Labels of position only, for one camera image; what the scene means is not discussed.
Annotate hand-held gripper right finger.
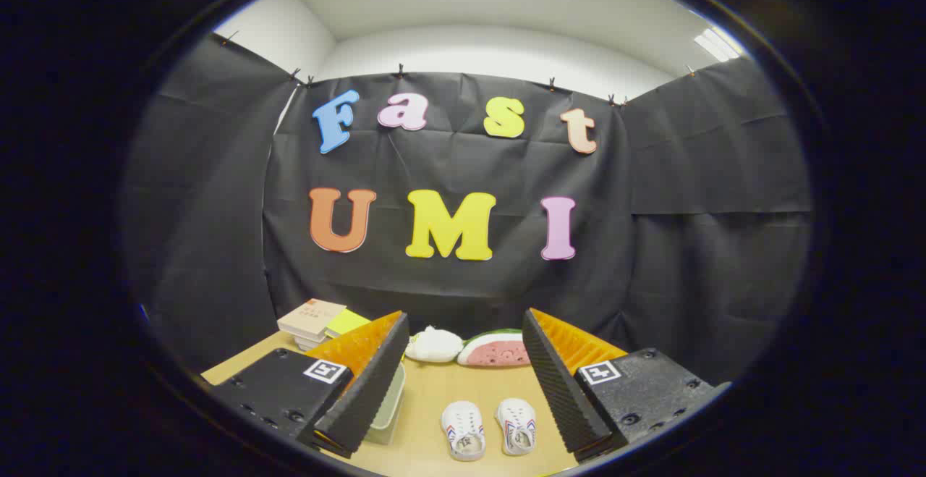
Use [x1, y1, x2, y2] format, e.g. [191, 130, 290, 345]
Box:
[522, 308, 731, 463]

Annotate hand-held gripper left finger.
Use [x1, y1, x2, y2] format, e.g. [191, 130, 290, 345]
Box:
[210, 310, 411, 460]

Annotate beige fabric storage box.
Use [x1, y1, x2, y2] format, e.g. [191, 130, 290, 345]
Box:
[365, 363, 407, 446]

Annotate white canvas shoe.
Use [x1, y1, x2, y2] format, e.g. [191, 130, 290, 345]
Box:
[495, 397, 538, 457]
[441, 400, 487, 462]

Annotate yellow book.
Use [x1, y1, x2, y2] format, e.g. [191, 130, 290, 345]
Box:
[325, 308, 373, 339]

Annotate watermelon slice plush toy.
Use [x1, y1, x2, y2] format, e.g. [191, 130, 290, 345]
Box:
[457, 329, 533, 368]

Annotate white plush toy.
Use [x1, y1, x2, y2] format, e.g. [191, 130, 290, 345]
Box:
[404, 326, 464, 363]

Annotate beige cover book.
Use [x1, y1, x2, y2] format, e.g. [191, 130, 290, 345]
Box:
[277, 299, 347, 335]

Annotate ceiling light panel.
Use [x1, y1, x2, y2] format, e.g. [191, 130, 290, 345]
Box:
[694, 27, 746, 63]

